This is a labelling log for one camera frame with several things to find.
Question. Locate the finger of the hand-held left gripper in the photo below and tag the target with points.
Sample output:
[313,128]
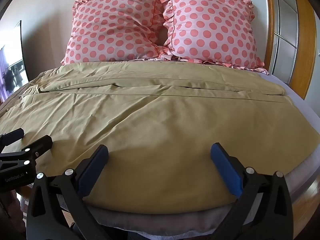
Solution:
[37,147]
[13,134]

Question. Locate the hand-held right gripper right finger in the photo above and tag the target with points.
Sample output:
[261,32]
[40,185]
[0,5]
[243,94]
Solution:
[226,170]

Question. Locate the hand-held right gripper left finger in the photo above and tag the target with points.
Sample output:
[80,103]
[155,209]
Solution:
[91,170]

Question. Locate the olive green bed cover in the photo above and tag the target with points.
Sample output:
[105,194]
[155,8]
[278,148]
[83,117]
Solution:
[160,130]

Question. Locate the bed with grey sheet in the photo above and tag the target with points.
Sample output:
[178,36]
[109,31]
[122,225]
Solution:
[306,105]

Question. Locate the pink polka dot pillow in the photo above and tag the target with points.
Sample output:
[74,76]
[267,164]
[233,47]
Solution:
[212,27]
[112,27]

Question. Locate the wooden framed glass door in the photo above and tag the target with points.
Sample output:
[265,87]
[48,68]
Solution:
[287,30]

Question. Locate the window with dark frame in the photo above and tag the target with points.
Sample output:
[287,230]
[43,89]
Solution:
[12,65]

